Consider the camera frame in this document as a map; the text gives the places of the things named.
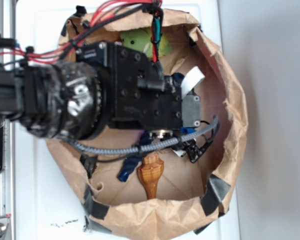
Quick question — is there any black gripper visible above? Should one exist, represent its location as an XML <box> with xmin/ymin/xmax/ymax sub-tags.
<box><xmin>76</xmin><ymin>41</ymin><xmax>183</xmax><ymax>131</ymax></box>

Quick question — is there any dark blue twisted rope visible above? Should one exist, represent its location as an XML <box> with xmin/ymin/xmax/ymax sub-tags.
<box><xmin>117</xmin><ymin>72</ymin><xmax>198</xmax><ymax>183</ymax></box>

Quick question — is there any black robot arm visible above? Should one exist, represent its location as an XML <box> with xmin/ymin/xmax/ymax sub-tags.
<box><xmin>0</xmin><ymin>41</ymin><xmax>183</xmax><ymax>140</ymax></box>

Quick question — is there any green plush bird toy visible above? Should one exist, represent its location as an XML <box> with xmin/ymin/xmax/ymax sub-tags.
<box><xmin>119</xmin><ymin>27</ymin><xmax>173</xmax><ymax>59</ymax></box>

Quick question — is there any brown spiral seashell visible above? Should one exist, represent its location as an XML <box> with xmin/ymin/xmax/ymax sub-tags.
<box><xmin>137</xmin><ymin>152</ymin><xmax>164</xmax><ymax>200</ymax></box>

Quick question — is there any brown paper bag tray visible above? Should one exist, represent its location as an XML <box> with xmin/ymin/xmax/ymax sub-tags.
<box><xmin>46</xmin><ymin>9</ymin><xmax>248</xmax><ymax>240</ymax></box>

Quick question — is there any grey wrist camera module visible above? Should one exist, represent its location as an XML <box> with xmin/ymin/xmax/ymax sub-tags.
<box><xmin>181</xmin><ymin>89</ymin><xmax>202</xmax><ymax>128</ymax></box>

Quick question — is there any grey braided cable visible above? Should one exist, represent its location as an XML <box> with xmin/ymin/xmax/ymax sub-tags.
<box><xmin>69</xmin><ymin>114</ymin><xmax>221</xmax><ymax>157</ymax></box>

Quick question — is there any white flat ribbon cable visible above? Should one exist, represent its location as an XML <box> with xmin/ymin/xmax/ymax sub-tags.
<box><xmin>180</xmin><ymin>66</ymin><xmax>206</xmax><ymax>100</ymax></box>

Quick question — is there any red and black wire bundle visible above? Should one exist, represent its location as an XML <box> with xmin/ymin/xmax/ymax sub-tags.
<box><xmin>0</xmin><ymin>0</ymin><xmax>165</xmax><ymax>68</ymax></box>

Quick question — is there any aluminium frame rail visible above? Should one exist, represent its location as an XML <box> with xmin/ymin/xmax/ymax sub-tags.
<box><xmin>0</xmin><ymin>0</ymin><xmax>16</xmax><ymax>240</ymax></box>

